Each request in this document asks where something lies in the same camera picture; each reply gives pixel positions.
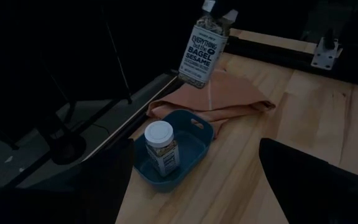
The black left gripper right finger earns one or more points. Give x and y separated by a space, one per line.
322 199

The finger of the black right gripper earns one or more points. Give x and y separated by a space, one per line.
224 4

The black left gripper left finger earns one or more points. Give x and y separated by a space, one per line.
57 205

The white-lid bagel seasoning jar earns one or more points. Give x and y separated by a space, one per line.
162 146
202 53

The black stand with round base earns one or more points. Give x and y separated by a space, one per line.
68 149

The pink folded cloth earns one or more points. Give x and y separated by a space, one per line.
235 93

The blue plastic bin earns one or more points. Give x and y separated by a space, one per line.
194 146

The black folding partition screen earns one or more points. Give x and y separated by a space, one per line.
73 46

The silver metal corner bracket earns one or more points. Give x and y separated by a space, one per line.
325 56

